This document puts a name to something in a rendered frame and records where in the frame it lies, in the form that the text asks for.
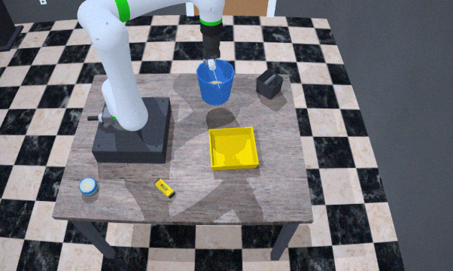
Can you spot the yellow pocket level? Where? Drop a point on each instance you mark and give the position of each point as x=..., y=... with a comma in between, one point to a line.
x=164, y=188

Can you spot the yellow tray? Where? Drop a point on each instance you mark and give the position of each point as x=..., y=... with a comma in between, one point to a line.
x=233, y=148

